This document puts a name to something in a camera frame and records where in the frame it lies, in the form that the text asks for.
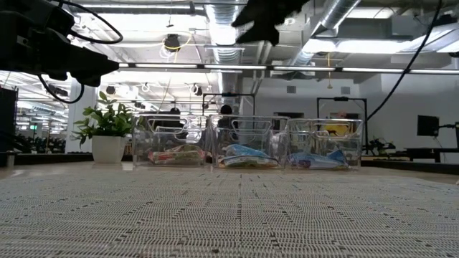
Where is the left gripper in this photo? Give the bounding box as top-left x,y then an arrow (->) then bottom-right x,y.
0,10 -> 120,87

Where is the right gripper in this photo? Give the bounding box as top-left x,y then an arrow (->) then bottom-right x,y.
231,0 -> 312,47

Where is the blue white granola bar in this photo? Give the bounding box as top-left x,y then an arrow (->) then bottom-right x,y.
224,144 -> 270,159

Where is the blue granola bar purple label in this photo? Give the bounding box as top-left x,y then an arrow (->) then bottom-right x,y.
288,153 -> 338,169

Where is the blue green granola bar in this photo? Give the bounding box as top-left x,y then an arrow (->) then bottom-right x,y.
328,149 -> 351,168

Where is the green white granola bar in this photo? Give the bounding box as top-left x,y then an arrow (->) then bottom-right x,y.
219,156 -> 280,168

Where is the long ceiling light strip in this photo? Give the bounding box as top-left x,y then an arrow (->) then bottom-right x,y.
118,62 -> 459,75

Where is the green plant in white pot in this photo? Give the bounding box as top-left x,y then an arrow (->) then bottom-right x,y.
71,91 -> 134,164

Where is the black ceiling device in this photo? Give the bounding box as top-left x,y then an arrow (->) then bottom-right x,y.
164,33 -> 182,54

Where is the clear plastic bin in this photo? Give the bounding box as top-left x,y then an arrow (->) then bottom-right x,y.
210,114 -> 290,169
131,113 -> 212,168
286,118 -> 364,170

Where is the person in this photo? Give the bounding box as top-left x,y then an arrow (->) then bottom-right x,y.
167,106 -> 184,130
322,110 -> 356,137
217,103 -> 235,130

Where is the black monitor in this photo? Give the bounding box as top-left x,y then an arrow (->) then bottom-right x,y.
417,115 -> 440,138

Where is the grey woven mat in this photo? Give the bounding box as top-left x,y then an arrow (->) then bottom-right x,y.
0,171 -> 459,258

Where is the dark background desk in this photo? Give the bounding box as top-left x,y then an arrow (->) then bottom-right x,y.
361,145 -> 459,163

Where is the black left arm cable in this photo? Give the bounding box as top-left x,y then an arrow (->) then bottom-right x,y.
37,0 -> 125,105

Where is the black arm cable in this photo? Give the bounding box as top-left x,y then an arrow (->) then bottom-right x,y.
37,0 -> 125,105
365,0 -> 445,122

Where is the silver vertical duct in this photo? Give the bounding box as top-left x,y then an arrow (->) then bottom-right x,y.
204,0 -> 248,115

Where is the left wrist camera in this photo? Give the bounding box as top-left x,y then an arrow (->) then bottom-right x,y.
34,0 -> 75,36

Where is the silver slanted ceiling duct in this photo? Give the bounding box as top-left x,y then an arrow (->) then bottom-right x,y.
286,0 -> 362,69

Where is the yellow hanging cord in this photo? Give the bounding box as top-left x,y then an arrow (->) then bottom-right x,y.
325,52 -> 333,90

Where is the black frame stand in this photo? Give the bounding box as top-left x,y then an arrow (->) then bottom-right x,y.
316,96 -> 369,153

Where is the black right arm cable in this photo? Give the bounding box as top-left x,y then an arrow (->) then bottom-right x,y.
365,0 -> 445,122

